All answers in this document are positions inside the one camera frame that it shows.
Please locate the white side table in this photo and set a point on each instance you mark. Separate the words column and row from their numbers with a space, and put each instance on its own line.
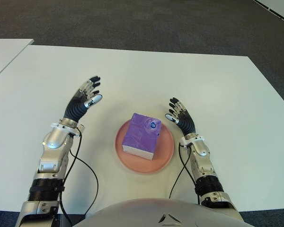
column 4, row 53

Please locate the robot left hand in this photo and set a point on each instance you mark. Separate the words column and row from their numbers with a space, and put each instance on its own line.
column 78, row 106

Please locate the robot right arm silver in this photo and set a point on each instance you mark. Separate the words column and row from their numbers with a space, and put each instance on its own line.
column 201, row 151

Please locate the robot left arm silver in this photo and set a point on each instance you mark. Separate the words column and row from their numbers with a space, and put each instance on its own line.
column 52, row 153

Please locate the purple tissue paper pack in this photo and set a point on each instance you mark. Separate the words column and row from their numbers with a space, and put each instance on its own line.
column 142, row 134

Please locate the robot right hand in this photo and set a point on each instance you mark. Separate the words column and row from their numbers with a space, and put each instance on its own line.
column 185, row 121

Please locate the silver robot torso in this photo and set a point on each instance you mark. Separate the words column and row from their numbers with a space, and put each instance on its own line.
column 144, row 212

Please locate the pink round plate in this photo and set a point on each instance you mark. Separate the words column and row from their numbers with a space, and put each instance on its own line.
column 164, row 153

